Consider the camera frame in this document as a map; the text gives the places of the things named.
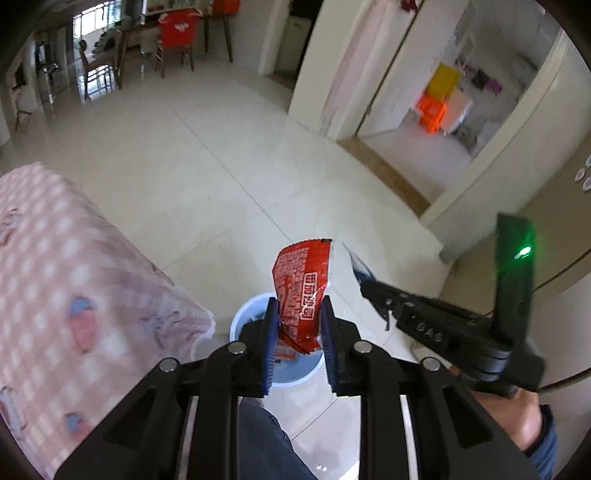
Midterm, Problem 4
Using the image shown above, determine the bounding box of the blue plastic trash bucket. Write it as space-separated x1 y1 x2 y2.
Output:
229 292 324 388

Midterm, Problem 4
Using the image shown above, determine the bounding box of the person's right hand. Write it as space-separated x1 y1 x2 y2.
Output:
471 388 543 451

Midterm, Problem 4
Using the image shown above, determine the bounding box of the pink checkered tablecloth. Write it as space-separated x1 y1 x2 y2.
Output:
1 163 215 479

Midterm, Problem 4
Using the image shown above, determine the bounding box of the orange plastic crate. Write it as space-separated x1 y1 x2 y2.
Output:
416 93 448 134

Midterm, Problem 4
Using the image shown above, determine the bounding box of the wooden dining table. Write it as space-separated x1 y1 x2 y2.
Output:
115 0 235 91

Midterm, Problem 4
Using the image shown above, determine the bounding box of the red snack wrapper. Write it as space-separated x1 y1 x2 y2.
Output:
271 239 332 355

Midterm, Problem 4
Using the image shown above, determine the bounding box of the yellow box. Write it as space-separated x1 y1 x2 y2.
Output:
425 63 461 101

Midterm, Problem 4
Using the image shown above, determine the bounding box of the blue jeans leg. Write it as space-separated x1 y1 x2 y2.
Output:
238 398 315 480

